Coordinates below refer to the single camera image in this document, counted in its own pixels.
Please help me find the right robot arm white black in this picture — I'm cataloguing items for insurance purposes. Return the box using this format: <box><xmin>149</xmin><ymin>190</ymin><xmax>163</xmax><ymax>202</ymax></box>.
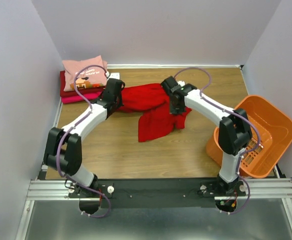
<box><xmin>160</xmin><ymin>76</ymin><xmax>253</xmax><ymax>194</ymax></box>

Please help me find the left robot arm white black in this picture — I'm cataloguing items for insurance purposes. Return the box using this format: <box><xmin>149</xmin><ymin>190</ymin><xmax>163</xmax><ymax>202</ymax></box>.
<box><xmin>43</xmin><ymin>78</ymin><xmax>125</xmax><ymax>191</ymax></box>

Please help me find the magenta folded t shirt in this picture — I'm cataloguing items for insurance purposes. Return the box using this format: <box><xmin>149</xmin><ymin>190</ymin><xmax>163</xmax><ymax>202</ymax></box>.
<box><xmin>61</xmin><ymin>91</ymin><xmax>102</xmax><ymax>104</ymax></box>

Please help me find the pink folded printed t shirt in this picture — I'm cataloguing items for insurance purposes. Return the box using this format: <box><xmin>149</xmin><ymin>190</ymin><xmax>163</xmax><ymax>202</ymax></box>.
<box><xmin>62</xmin><ymin>55</ymin><xmax>108</xmax><ymax>92</ymax></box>

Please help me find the dark red folded t shirt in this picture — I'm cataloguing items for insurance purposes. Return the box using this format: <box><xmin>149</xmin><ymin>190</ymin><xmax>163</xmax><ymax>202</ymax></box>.
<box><xmin>59</xmin><ymin>70</ymin><xmax>107</xmax><ymax>99</ymax></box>

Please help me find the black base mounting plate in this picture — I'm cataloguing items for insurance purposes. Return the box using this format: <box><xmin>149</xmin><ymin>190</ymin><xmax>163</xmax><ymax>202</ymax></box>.
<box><xmin>68</xmin><ymin>177</ymin><xmax>246</xmax><ymax>209</ymax></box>

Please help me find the orange plastic laundry basket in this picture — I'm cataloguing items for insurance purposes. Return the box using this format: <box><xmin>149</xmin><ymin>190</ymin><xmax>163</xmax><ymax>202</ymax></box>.
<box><xmin>205</xmin><ymin>94</ymin><xmax>292</xmax><ymax>179</ymax></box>

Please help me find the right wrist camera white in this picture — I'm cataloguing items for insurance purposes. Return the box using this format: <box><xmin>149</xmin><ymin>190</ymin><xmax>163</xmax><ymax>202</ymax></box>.
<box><xmin>177</xmin><ymin>81</ymin><xmax>185</xmax><ymax>87</ymax></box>

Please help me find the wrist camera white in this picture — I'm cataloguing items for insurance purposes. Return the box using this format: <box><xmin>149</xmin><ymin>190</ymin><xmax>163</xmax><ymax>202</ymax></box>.
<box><xmin>106</xmin><ymin>72</ymin><xmax>120</xmax><ymax>80</ymax></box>
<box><xmin>177</xmin><ymin>81</ymin><xmax>185</xmax><ymax>87</ymax></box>

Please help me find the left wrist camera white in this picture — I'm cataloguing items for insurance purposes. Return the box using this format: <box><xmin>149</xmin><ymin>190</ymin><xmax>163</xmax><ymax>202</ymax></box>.
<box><xmin>106</xmin><ymin>72</ymin><xmax>120</xmax><ymax>80</ymax></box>

